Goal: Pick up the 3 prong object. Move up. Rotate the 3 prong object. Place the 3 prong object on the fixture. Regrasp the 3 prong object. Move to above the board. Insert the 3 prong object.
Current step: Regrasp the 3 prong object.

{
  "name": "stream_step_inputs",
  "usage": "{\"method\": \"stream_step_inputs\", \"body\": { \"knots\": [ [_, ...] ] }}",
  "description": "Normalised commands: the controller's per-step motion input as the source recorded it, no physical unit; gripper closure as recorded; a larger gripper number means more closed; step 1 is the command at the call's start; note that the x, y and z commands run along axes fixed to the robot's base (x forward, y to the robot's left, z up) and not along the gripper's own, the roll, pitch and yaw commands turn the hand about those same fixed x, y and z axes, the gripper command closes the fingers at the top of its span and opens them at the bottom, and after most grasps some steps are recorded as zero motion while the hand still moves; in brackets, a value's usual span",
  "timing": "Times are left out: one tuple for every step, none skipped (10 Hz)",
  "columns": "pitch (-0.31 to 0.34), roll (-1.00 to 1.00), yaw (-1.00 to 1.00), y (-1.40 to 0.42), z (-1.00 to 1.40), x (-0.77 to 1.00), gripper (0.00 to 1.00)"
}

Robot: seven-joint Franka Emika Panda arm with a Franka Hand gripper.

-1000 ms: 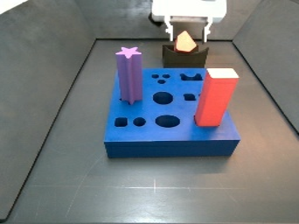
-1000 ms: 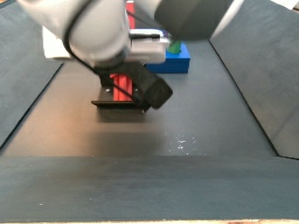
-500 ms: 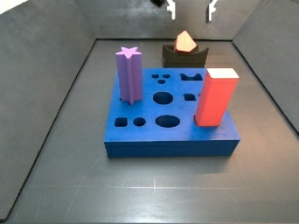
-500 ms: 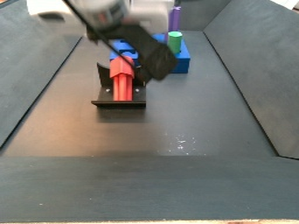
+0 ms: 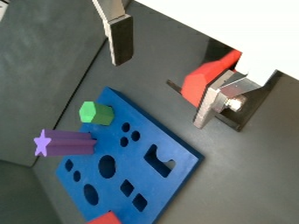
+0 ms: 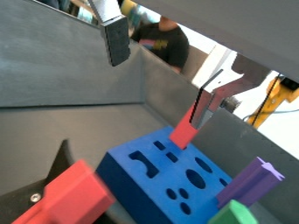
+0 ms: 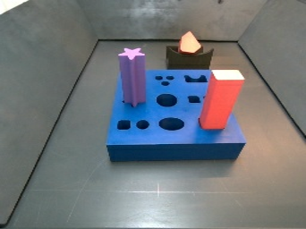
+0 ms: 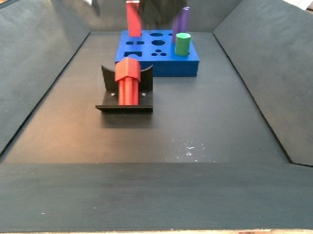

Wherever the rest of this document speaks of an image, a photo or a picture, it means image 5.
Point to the green hexagonal peg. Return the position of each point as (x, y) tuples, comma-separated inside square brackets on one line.
[(96, 113)]

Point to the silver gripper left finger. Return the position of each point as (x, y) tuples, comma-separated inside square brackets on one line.
[(117, 28)]

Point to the purple star peg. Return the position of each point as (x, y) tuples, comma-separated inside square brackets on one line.
[(62, 143)]

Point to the red rectangular peg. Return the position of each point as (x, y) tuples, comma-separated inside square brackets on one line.
[(107, 218)]

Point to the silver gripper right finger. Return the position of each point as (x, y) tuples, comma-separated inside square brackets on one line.
[(224, 94)]

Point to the blue shape sorter block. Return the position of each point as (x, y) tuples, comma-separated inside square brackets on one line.
[(137, 169)]

